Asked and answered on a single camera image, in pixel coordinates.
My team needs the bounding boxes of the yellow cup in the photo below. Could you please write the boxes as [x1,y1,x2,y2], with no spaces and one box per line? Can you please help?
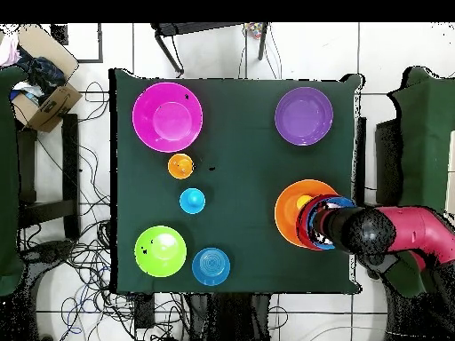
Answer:
[296,194,315,211]

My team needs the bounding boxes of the red bowl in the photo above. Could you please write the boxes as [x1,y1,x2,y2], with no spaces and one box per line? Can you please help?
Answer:
[295,194,330,252]

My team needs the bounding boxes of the large blue bowl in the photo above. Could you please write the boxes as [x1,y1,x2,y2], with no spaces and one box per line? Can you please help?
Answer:
[307,195,356,250]

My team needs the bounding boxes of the blue cup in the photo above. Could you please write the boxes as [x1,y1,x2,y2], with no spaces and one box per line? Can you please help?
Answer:
[179,187,206,215]

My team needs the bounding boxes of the orange cup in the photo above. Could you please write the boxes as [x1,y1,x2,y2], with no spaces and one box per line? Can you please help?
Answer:
[167,153,196,180]

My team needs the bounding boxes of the orange bowl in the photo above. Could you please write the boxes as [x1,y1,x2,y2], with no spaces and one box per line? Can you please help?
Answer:
[274,178,339,249]

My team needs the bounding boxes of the dark green table cloth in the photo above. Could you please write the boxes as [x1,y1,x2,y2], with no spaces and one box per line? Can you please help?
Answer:
[108,67,363,294]

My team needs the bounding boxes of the small translucent blue bowl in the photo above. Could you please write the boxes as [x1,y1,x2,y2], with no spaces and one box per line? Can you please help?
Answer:
[191,247,231,287]

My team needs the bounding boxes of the green bowl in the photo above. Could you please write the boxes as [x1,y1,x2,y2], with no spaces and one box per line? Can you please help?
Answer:
[133,225,188,278]

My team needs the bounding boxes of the pink bowl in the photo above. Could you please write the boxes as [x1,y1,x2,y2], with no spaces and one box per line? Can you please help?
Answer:
[132,82,204,154]

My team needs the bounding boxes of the purple bowl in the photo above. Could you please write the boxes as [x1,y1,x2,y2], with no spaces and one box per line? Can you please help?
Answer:
[274,86,334,147]

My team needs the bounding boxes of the colourful toy pile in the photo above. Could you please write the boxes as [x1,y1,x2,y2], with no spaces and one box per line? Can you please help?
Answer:
[244,22,264,40]

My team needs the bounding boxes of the black box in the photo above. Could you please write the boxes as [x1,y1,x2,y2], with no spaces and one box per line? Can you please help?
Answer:
[375,118,403,209]

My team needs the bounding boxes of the cardboard box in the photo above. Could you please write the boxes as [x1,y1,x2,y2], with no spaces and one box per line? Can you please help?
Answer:
[10,24,84,133]

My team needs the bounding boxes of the green cloth covered table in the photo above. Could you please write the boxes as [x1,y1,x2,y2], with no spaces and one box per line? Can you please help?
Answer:
[388,66,455,218]
[0,66,28,297]

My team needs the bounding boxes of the dark blue cloth bundle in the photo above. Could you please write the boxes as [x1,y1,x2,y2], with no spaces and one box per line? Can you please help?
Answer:
[15,45,67,104]

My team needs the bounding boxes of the pink white cloth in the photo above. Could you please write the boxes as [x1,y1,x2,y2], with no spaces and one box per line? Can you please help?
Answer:
[0,33,20,67]

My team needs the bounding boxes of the tangle of floor cables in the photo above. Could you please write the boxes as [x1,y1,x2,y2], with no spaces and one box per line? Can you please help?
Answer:
[20,81,189,341]

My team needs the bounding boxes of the black bench frame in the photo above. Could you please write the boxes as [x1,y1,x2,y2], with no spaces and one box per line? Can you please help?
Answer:
[15,113,81,242]

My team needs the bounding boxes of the black metal stool frame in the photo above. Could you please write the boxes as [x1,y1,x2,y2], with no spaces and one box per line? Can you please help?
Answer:
[150,22,270,77]

